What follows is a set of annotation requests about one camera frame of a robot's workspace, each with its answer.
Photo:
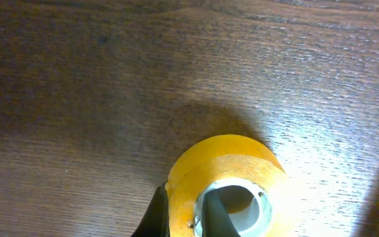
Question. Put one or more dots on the yellow tape roll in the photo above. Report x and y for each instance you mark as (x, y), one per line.
(230, 161)

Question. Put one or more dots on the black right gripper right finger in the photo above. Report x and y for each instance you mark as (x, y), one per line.
(215, 218)

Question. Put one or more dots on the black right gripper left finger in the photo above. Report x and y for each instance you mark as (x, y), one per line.
(155, 222)

